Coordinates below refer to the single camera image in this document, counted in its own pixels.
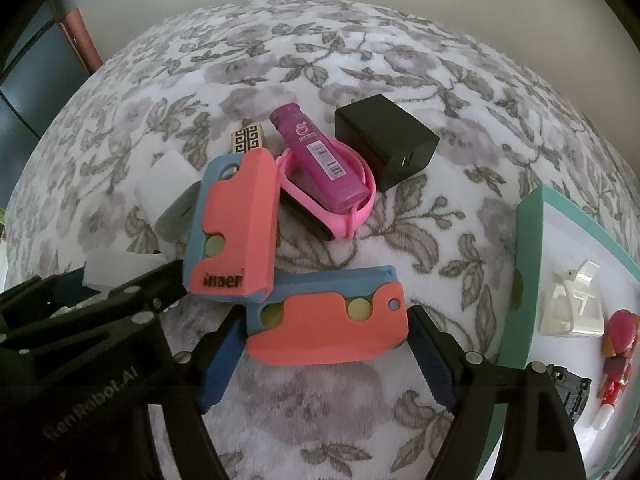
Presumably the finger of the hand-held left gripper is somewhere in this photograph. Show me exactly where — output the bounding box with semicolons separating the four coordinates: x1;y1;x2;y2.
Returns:
50;259;187;332
0;266;90;331

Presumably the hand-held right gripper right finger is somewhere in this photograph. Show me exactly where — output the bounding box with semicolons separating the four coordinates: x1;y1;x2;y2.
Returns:
407;305;586;480

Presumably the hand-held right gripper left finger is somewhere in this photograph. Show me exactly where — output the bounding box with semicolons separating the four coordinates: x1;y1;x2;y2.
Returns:
145;305;251;480

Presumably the white charger block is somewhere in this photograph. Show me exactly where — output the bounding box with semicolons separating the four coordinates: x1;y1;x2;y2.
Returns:
134;149;203;238

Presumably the pink and blue printed toy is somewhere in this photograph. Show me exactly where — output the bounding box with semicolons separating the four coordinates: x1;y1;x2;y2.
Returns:
182;149;281;305

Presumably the black clip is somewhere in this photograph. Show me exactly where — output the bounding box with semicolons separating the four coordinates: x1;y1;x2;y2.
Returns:
542;362;593;428

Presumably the teal-rimmed white tray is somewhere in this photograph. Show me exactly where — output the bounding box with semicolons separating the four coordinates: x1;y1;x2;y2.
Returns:
497;183;640;480

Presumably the white hair claw clip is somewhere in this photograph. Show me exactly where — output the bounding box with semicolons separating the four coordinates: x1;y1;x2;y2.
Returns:
539;258;606;338

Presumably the pink silicone wristband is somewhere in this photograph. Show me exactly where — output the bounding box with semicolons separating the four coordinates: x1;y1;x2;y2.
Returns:
276;142;378;241

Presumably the doll with pink hat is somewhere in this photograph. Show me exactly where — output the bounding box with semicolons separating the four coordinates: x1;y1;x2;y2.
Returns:
600;309;640;381

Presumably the key-patterned rectangular block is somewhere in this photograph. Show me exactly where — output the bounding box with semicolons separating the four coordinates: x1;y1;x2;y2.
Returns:
229;122;267;156

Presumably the purple lighter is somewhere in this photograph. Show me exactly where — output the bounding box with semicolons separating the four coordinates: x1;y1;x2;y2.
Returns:
270;103;368;212

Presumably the dark wardrobe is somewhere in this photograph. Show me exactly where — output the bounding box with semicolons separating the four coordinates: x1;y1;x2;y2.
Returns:
0;0;96;141

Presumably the black charger cube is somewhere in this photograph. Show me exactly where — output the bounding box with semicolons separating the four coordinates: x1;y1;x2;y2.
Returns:
334;94;441;192

